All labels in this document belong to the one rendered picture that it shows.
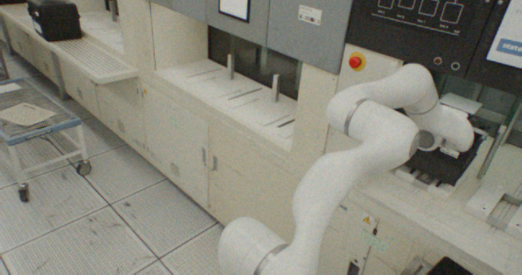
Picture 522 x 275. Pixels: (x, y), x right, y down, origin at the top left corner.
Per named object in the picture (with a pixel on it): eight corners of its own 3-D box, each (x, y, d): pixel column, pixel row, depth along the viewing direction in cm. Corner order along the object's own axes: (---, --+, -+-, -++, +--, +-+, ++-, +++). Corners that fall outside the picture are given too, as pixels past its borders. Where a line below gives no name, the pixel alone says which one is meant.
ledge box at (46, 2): (31, 32, 288) (21, -4, 275) (71, 28, 305) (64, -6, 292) (44, 43, 270) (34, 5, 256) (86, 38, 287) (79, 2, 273)
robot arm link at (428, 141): (458, 117, 119) (428, 110, 124) (444, 132, 110) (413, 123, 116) (453, 141, 123) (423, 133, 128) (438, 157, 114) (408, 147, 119)
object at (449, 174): (393, 166, 153) (415, 99, 135) (413, 146, 166) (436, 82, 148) (454, 197, 140) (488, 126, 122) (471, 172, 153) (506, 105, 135)
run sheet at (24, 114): (-11, 115, 245) (-12, 113, 244) (24, 102, 264) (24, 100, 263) (26, 128, 236) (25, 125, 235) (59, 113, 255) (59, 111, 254)
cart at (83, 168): (-29, 144, 295) (-51, 86, 270) (46, 122, 329) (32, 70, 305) (23, 206, 242) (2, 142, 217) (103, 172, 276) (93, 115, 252)
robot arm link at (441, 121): (473, 92, 92) (479, 133, 117) (408, 79, 102) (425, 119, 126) (458, 125, 91) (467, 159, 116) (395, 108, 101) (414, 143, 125)
